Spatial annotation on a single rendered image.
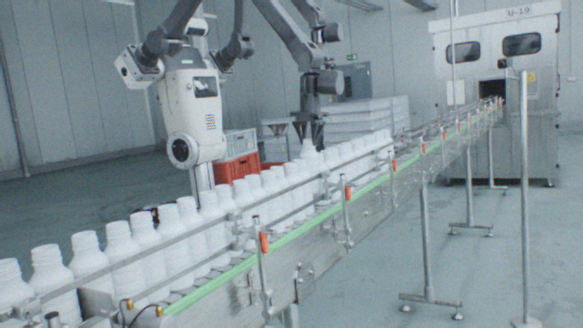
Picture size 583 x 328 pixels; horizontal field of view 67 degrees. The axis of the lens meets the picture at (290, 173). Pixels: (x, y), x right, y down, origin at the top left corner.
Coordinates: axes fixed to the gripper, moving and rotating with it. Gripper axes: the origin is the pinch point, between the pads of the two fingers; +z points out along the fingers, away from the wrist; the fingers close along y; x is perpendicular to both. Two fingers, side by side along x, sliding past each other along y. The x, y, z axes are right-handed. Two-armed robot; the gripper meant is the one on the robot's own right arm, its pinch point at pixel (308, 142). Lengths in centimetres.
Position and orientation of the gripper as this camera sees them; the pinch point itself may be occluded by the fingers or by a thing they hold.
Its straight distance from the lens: 134.5
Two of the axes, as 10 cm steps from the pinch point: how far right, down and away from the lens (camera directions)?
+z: 0.0, 9.7, 2.3
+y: 8.6, 1.2, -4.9
